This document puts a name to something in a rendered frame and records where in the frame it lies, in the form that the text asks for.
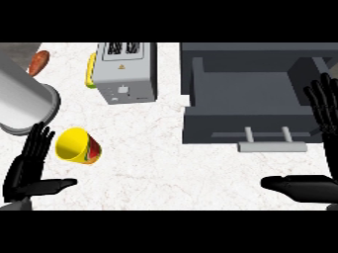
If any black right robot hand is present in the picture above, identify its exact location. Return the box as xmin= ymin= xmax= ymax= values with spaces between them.
xmin=260 ymin=72 xmax=338 ymax=205

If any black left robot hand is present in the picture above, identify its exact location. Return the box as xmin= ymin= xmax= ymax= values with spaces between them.
xmin=1 ymin=121 xmax=78 ymax=204

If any yellow cup with fruit print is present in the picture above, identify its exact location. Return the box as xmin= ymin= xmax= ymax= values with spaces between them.
xmin=54 ymin=126 xmax=103 ymax=166

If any dark grey open drawer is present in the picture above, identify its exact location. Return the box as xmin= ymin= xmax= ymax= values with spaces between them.
xmin=180 ymin=56 xmax=332 ymax=145

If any large white cylinder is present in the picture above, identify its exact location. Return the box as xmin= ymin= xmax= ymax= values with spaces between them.
xmin=0 ymin=42 xmax=62 ymax=136

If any orange sweet potato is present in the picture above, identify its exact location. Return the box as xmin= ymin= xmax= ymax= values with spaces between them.
xmin=28 ymin=49 xmax=53 ymax=78

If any dark grey cabinet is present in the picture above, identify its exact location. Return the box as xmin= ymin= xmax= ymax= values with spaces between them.
xmin=179 ymin=42 xmax=338 ymax=97

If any silver toaster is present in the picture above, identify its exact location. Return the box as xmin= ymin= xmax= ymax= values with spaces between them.
xmin=90 ymin=42 xmax=159 ymax=106

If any pale grey drawer handle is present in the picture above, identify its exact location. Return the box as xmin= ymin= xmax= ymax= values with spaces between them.
xmin=238 ymin=126 xmax=309 ymax=153

